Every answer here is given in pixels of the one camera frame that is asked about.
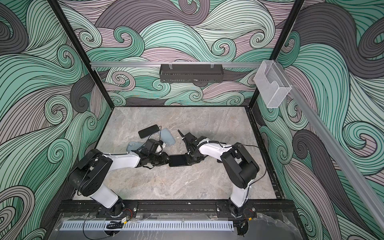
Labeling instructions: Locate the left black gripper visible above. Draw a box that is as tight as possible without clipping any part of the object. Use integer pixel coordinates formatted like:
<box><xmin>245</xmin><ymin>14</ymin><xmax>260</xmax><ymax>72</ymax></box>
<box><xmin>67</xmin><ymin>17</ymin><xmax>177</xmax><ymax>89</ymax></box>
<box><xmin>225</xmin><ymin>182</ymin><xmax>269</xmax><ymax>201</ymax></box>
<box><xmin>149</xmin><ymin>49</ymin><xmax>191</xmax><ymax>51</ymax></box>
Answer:
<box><xmin>149</xmin><ymin>152</ymin><xmax>174</xmax><ymax>166</ymax></box>

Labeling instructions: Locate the black phone case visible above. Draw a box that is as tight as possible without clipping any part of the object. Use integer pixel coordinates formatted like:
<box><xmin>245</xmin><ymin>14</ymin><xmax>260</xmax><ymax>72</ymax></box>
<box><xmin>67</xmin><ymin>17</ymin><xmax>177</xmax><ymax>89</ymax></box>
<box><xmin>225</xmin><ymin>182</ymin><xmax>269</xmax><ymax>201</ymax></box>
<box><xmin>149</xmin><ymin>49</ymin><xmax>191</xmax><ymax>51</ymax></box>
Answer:
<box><xmin>169</xmin><ymin>154</ymin><xmax>191</xmax><ymax>168</ymax></box>

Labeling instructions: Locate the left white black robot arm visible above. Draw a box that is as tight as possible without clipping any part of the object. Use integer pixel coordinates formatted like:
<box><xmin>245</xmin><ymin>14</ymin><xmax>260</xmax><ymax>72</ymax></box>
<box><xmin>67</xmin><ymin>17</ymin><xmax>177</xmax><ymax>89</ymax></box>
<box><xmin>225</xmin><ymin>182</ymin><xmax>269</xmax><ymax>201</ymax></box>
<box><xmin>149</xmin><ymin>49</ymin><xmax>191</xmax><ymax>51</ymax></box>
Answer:
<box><xmin>67</xmin><ymin>139</ymin><xmax>169</xmax><ymax>218</ymax></box>

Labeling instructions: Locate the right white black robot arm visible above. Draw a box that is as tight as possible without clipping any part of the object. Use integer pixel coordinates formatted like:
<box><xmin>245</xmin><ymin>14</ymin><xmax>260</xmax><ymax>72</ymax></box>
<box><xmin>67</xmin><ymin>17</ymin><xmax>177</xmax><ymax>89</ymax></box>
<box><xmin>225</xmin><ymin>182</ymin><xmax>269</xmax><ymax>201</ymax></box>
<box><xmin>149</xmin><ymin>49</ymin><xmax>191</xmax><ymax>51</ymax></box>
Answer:
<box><xmin>169</xmin><ymin>132</ymin><xmax>260</xmax><ymax>217</ymax></box>

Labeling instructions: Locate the light blue phone case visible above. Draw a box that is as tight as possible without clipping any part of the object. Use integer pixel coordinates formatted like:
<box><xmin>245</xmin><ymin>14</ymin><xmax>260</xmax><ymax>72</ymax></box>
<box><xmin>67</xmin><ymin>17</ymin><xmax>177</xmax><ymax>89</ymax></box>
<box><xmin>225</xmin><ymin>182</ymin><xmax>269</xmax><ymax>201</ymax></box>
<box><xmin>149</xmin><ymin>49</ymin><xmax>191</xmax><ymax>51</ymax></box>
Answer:
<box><xmin>126</xmin><ymin>142</ymin><xmax>145</xmax><ymax>152</ymax></box>
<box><xmin>159</xmin><ymin>129</ymin><xmax>176</xmax><ymax>147</ymax></box>

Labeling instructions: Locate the white slotted cable duct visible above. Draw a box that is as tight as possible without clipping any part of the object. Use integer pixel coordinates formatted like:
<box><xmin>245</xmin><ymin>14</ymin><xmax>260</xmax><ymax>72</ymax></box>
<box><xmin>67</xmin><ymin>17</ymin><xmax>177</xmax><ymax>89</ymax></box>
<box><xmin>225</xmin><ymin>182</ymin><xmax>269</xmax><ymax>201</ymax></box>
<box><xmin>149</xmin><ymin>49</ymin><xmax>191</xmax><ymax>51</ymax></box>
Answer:
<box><xmin>59</xmin><ymin>221</ymin><xmax>235</xmax><ymax>232</ymax></box>

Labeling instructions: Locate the black wall tray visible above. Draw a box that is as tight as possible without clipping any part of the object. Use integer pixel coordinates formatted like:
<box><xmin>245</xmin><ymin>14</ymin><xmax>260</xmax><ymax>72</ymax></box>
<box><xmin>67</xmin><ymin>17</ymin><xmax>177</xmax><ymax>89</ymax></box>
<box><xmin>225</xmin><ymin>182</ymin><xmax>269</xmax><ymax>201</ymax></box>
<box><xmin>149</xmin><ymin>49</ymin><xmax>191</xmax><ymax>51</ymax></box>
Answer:
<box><xmin>159</xmin><ymin>65</ymin><xmax>224</xmax><ymax>83</ymax></box>

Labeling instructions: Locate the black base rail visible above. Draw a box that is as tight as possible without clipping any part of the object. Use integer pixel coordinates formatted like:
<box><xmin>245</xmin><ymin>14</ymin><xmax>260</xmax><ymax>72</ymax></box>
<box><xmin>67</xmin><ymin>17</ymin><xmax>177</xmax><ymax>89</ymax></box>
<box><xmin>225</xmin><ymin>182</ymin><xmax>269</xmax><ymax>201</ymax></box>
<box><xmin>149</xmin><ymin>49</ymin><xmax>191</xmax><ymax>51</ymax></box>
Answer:
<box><xmin>58</xmin><ymin>199</ymin><xmax>296</xmax><ymax>218</ymax></box>

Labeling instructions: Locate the back aluminium rail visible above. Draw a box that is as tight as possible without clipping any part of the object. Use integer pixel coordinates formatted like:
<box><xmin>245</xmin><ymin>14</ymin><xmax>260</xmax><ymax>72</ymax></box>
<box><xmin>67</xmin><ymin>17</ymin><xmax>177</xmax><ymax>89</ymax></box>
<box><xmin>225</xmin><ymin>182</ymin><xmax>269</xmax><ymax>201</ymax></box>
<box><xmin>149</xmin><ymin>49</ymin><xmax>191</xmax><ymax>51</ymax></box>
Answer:
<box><xmin>90</xmin><ymin>61</ymin><xmax>262</xmax><ymax>69</ymax></box>

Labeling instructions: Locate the aluminium rail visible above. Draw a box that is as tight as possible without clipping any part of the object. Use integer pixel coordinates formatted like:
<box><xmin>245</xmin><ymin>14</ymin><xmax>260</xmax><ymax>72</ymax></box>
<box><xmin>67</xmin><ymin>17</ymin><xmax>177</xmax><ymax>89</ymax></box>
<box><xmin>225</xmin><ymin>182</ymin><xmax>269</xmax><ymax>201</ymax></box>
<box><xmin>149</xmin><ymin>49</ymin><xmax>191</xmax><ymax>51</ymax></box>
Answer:
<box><xmin>90</xmin><ymin>61</ymin><xmax>262</xmax><ymax>69</ymax></box>
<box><xmin>276</xmin><ymin>63</ymin><xmax>384</xmax><ymax>230</ymax></box>

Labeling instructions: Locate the clear acrylic wall holder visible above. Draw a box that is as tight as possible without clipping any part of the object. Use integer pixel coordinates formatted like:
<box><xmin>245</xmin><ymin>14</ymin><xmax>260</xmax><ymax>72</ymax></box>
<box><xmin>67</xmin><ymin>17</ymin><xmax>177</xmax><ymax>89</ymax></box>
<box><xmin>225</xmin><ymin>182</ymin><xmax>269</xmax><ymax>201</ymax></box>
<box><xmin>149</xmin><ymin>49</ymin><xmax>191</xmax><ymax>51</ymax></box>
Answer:
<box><xmin>254</xmin><ymin>60</ymin><xmax>292</xmax><ymax>109</ymax></box>

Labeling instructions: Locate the right aluminium rail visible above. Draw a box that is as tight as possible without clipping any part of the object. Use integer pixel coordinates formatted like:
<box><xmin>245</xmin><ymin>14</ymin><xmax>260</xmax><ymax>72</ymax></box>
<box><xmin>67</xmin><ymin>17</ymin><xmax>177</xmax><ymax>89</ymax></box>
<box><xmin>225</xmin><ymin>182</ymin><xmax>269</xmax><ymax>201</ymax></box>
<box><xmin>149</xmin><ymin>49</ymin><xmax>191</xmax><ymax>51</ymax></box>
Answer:
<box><xmin>276</xmin><ymin>63</ymin><xmax>384</xmax><ymax>230</ymax></box>

